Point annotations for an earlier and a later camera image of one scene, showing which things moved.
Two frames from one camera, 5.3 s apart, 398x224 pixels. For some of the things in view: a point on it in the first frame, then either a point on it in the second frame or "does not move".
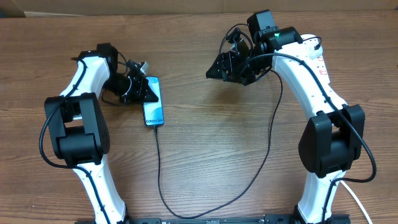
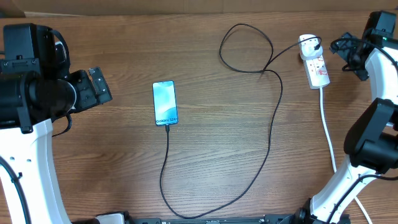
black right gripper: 224,63 → 342,49
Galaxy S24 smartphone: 153,111 → 165,104
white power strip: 318,66 does not move
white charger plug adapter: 314,45 does not move
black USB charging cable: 257,170 → 265,150
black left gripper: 141,88 → 92,96
